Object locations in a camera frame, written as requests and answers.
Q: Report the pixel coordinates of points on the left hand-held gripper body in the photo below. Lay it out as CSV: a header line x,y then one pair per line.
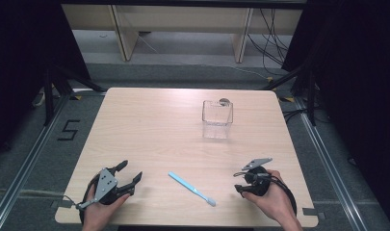
x,y
106,186

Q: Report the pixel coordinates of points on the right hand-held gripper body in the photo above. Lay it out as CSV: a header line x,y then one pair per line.
x,y
257,183

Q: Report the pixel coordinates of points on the person's right hand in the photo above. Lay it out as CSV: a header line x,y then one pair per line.
x,y
276,200

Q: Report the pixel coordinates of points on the person's left hand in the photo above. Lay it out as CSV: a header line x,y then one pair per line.
x,y
99,213

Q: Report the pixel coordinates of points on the light blue toothbrush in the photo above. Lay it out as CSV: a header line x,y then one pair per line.
x,y
192,189

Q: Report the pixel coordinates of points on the grey tape piece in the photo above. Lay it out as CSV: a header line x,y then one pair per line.
x,y
313,213
61,203

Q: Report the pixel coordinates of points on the clear square plastic container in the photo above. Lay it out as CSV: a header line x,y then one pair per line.
x,y
217,119

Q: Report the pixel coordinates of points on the round dark metal disc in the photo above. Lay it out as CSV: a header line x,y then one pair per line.
x,y
224,101

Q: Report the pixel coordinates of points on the black metal stand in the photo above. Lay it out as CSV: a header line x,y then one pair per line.
x,y
306,89
54,93

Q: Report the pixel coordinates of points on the black curtain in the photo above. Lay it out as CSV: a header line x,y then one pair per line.
x,y
22,64
359,80

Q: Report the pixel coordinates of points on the light wooden bench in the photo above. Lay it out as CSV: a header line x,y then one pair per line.
x,y
183,19

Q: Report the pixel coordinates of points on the aluminium floor rail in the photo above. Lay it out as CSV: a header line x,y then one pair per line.
x,y
330,166
29,160

